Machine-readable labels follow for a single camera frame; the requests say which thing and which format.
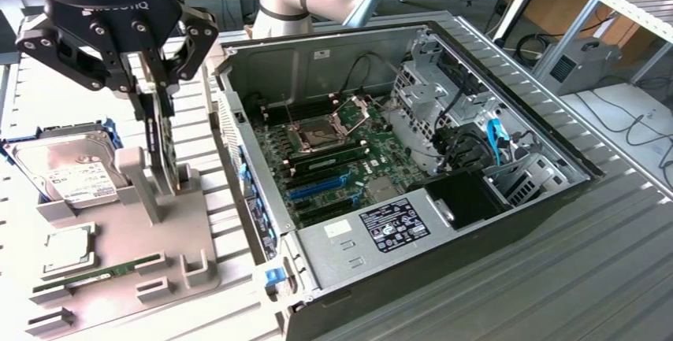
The green graphics card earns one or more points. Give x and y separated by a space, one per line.
162 152

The blue disk carrier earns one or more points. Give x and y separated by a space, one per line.
109 130

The white case sticker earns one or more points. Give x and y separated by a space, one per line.
321 54

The black RAM slot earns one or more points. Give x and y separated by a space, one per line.
275 109
336 148
275 113

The thin steel locking lever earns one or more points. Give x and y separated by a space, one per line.
288 112

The silver hard disk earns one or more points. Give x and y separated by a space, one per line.
68 167

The steel socket cover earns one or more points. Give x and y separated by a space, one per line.
352 101

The CPU socket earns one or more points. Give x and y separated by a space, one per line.
315 136

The long black expansion slot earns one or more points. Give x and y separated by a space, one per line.
315 176
320 203

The perforated steel disk bay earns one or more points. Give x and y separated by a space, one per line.
420 97

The blue expansion slot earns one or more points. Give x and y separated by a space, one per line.
315 188

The grey parts rack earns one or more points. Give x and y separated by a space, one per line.
130 246

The green motherboard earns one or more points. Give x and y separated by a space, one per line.
388 148

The silver CPU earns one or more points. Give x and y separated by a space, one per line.
65 248

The loose green RAM stick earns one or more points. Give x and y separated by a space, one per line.
120 268

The grey chipset heatsink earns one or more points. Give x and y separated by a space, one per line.
381 189

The blue case latch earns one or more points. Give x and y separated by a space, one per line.
273 276

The black slanted pole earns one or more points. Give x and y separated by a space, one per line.
524 0

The grey power supply unit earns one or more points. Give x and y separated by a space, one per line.
336 266

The black plastic box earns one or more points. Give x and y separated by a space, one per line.
462 199

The small steel disk bay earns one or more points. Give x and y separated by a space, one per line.
524 183

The grey floor unit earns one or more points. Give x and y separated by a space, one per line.
583 69

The black open PC case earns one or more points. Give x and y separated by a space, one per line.
446 262

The aluminium frame shelf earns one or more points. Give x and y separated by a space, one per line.
641 6

